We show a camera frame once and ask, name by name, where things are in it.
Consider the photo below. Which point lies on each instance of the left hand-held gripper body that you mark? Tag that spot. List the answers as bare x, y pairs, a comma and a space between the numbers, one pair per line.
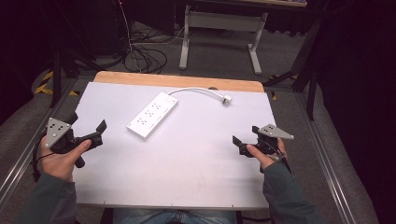
57, 132

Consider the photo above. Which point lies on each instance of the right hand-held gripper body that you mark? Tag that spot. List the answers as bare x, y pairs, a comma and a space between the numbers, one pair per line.
274, 132

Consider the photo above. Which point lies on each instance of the person's right hand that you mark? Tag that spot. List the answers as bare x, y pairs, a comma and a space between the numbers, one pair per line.
267, 158

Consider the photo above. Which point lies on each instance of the person's left hand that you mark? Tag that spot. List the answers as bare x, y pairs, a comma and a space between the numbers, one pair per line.
57, 163

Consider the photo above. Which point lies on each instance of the white plug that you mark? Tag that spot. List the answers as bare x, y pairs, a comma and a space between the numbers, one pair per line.
226, 100

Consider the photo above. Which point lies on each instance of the yellow black floor tape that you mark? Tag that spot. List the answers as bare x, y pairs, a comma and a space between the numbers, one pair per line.
46, 84

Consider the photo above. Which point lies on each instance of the black metal stand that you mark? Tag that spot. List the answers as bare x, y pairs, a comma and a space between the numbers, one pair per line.
308, 71
56, 74

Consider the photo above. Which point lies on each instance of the white power strip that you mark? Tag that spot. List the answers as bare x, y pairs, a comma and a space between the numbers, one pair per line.
152, 115

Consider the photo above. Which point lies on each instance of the white table board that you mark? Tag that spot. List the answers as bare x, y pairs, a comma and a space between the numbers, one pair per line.
186, 161

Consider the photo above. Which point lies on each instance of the person's legs in jeans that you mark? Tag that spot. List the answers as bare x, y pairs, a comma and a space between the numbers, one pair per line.
174, 216

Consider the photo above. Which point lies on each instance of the wooden desk top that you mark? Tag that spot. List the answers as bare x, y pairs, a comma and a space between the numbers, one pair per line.
277, 2

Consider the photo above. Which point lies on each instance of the aluminium rail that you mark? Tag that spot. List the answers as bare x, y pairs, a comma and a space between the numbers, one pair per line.
28, 155
330, 168

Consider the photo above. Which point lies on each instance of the white metal desk frame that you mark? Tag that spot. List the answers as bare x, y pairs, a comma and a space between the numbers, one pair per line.
224, 20

